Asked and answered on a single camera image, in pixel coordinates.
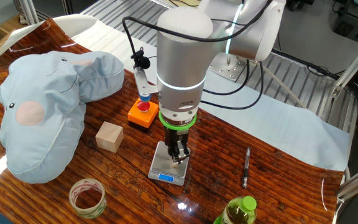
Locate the clear packing tape roll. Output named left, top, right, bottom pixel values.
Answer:
left=68, top=178, right=108, bottom=220

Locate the black ballpoint pen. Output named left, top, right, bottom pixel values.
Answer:
left=241, top=146, right=251, bottom=190

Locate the silver digital pocket scale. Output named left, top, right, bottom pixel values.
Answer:
left=147, top=141, right=191, bottom=187

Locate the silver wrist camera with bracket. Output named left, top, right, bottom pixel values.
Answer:
left=134, top=67, right=160, bottom=103

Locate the light blue elephant pillow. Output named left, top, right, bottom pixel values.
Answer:
left=0, top=50, right=126, bottom=184

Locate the large wooden cube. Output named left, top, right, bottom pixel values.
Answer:
left=95, top=121, right=124, bottom=154

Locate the orange emergency stop button box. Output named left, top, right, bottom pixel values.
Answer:
left=127, top=97, right=160, bottom=129

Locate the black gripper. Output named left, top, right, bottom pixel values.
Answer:
left=163, top=126, right=191, bottom=165

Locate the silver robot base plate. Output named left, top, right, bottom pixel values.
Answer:
left=209, top=52, right=251, bottom=82

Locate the grey flexible hose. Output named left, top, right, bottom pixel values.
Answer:
left=259, top=62, right=307, bottom=110

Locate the white table cloth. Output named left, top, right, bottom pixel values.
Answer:
left=53, top=14, right=351, bottom=172

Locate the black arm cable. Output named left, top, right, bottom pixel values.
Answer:
left=122, top=0, right=273, bottom=111

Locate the green tea bottle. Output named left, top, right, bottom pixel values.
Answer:
left=213, top=195, right=257, bottom=224

